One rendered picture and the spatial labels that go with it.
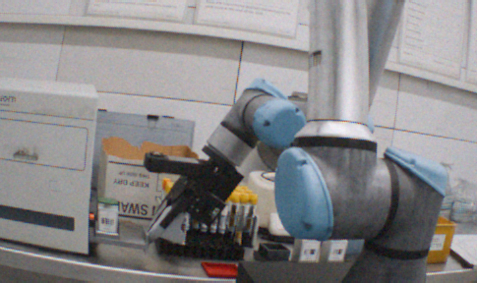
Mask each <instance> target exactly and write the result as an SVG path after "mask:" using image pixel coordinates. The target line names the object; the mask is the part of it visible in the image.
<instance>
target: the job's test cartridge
mask: <svg viewBox="0 0 477 283"><path fill-rule="evenodd" d="M96 205H97V210H96V218H97V228H96V229H97V231H101V232H106V233H114V234H117V229H118V222H117V221H118V214H119V210H118V205H110V204H103V203H99V202H98V200H97V201H96Z"/></svg>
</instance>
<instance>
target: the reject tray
mask: <svg viewBox="0 0 477 283"><path fill-rule="evenodd" d="M201 266H202V268H203V270H204V271H205V273H206V274H207V275H208V277H225V278H236V275H237V269H238V266H237V264H235V263H218V262H202V263H201Z"/></svg>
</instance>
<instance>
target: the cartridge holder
mask: <svg viewBox="0 0 477 283"><path fill-rule="evenodd" d="M290 253H291V251H290V250H289V249H288V248H287V247H285V245H283V244H282V243H278V244H273V243H259V246H258V250H257V251H253V256H254V257H255V258H256V259H257V260H259V261H269V262H292V261H291V260H289V259H290Z"/></svg>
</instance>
